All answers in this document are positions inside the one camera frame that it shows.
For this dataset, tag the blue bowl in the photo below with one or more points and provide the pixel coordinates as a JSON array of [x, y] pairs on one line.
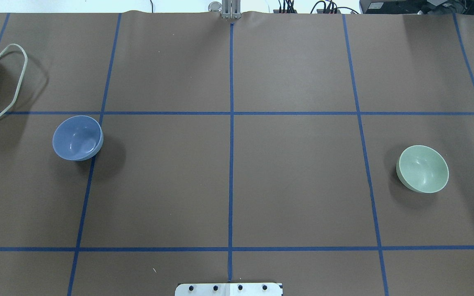
[[78, 138]]

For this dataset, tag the green bowl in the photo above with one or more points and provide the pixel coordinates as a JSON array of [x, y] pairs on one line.
[[422, 169]]

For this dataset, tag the black monitor base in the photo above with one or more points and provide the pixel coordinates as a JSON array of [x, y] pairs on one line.
[[433, 7]]

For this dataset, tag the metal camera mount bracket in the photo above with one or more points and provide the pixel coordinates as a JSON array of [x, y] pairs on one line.
[[231, 9]]

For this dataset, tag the white camera stand base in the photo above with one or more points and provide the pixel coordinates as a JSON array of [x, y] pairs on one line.
[[230, 289]]

